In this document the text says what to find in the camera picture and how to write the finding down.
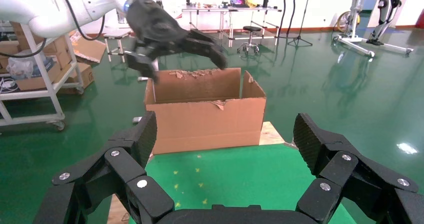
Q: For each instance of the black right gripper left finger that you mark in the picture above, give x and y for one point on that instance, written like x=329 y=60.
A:
x=122 y=164

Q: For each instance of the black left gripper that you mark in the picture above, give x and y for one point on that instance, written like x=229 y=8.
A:
x=152 y=27

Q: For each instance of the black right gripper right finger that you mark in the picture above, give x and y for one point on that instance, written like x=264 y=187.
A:
x=341 y=169

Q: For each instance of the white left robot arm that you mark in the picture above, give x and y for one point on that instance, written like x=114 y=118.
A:
x=49 y=7

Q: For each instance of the large open cardboard carton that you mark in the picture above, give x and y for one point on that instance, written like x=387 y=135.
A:
x=205 y=123

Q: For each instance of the flat cardboard sheet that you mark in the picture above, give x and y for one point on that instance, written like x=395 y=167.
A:
x=89 y=50

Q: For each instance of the brown cardboard box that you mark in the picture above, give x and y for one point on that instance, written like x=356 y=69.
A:
x=82 y=78
x=56 y=47

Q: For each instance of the cardboard box with blue contents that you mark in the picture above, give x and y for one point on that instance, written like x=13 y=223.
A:
x=43 y=78

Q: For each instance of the small white stool table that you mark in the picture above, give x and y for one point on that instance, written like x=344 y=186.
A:
x=116 y=35

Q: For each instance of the white workbench table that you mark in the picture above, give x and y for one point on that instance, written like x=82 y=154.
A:
x=232 y=9

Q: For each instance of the wooden board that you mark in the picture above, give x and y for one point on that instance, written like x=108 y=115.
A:
x=270 y=134

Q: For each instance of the black round stool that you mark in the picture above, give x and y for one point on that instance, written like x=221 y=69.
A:
x=251 y=28

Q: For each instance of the open laptop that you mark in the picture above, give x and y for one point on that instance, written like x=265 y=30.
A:
x=238 y=0

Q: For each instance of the yellow object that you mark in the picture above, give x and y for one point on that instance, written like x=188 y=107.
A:
x=250 y=2

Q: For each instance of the black bottle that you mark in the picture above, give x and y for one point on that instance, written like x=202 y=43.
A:
x=266 y=0

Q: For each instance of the white wheeled cart rack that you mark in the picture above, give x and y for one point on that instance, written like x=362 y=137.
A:
x=33 y=94

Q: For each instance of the black curved tube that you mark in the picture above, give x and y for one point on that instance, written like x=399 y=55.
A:
x=291 y=14
x=282 y=14

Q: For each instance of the black microphone stand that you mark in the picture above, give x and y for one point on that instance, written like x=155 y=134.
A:
x=299 y=40

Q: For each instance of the clear plastic bag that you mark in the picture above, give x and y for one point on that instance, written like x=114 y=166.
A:
x=20 y=68

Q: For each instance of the yellow wheel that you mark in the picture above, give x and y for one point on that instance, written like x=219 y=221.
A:
x=342 y=22

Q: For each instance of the white stand with black exoskeleton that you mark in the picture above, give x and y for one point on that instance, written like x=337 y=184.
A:
x=384 y=4

